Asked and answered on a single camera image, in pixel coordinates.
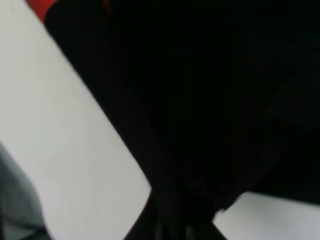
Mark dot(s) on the black printed t-shirt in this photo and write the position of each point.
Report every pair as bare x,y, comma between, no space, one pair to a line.
213,98

